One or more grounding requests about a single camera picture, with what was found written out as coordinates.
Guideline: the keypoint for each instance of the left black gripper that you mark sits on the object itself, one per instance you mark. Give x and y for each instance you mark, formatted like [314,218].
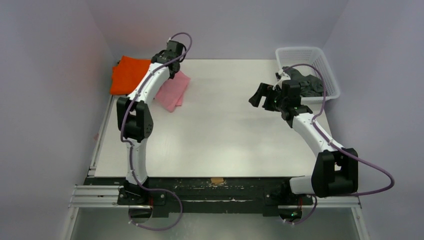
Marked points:
[171,76]

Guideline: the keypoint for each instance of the black mounting base rail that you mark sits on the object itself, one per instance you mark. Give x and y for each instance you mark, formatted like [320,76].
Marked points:
[266,196]

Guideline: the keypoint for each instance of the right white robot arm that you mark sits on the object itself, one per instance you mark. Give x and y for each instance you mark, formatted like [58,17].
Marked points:
[335,172]

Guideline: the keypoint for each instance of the brown tape piece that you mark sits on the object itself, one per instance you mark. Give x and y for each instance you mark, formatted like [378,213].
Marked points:
[216,181]

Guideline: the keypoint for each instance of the grey crumpled t shirt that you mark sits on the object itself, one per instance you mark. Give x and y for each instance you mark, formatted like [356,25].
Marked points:
[310,85]

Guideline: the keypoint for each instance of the orange folded t shirt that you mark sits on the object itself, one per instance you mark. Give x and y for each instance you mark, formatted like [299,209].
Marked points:
[127,75]

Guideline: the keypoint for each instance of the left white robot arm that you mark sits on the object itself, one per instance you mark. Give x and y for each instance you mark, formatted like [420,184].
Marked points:
[135,121]

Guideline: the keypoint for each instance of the white plastic laundry basket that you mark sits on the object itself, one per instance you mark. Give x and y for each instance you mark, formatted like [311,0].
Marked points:
[288,56]

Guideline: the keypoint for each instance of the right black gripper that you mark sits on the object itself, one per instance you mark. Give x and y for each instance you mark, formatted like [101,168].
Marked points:
[267,97]

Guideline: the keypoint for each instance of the pink t shirt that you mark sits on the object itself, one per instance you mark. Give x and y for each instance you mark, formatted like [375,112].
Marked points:
[171,93]

